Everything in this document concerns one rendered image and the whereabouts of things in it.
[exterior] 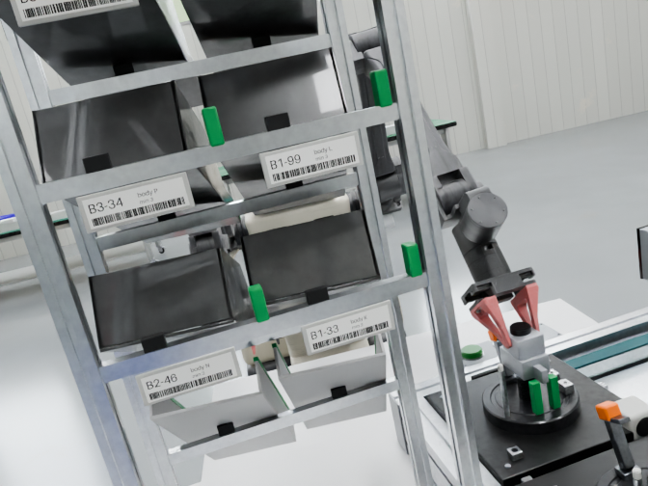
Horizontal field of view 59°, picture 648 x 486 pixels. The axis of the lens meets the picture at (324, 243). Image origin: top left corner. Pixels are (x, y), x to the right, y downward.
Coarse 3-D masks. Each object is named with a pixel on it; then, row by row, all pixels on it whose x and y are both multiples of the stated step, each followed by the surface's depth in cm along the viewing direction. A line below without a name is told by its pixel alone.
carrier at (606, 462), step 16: (640, 448) 74; (576, 464) 74; (592, 464) 74; (608, 464) 73; (640, 464) 69; (528, 480) 73; (544, 480) 73; (560, 480) 72; (576, 480) 72; (592, 480) 71; (608, 480) 68; (624, 480) 67; (640, 480) 57
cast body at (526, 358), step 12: (516, 324) 85; (528, 324) 84; (516, 336) 84; (528, 336) 83; (540, 336) 83; (504, 348) 86; (516, 348) 83; (528, 348) 83; (540, 348) 83; (504, 360) 87; (516, 360) 84; (528, 360) 83; (540, 360) 83; (516, 372) 85; (528, 372) 83; (540, 372) 81
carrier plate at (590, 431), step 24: (552, 360) 99; (480, 384) 97; (576, 384) 91; (480, 408) 90; (480, 432) 85; (504, 432) 83; (576, 432) 80; (600, 432) 79; (624, 432) 78; (480, 456) 80; (504, 456) 79; (528, 456) 78; (552, 456) 77; (576, 456) 77; (504, 480) 74
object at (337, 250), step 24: (336, 216) 59; (360, 216) 59; (240, 240) 58; (264, 240) 58; (288, 240) 58; (312, 240) 58; (336, 240) 58; (360, 240) 58; (264, 264) 58; (288, 264) 58; (312, 264) 58; (336, 264) 58; (360, 264) 58; (264, 288) 58; (288, 288) 57; (336, 288) 57
